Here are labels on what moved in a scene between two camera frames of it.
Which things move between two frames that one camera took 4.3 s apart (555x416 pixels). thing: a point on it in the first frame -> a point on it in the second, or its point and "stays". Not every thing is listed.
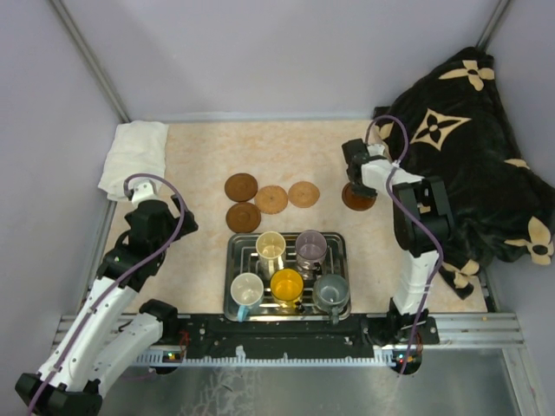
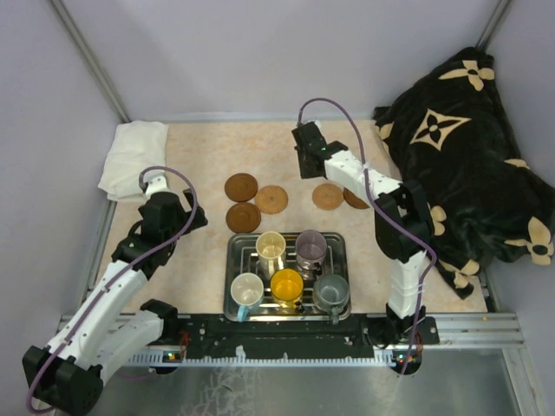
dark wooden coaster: [241, 187] stays
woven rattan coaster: [271, 199] stays
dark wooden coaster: [355, 202] stays
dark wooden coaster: [243, 217] stays
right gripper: [368, 192] -> [305, 173]
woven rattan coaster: [303, 194] -> [328, 196]
